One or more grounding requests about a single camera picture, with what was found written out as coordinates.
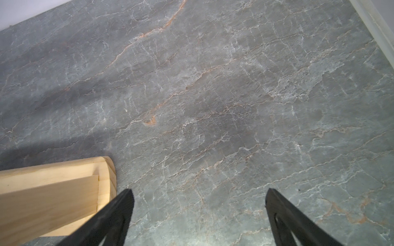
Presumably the wooden jewelry display stand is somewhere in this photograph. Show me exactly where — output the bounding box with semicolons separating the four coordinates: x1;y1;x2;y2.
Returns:
1;156;117;246

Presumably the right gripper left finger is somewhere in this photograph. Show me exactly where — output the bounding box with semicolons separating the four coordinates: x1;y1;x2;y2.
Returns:
58;189;134;246

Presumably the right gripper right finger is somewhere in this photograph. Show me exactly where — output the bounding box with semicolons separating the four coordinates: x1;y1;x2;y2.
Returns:
265;188;341;246

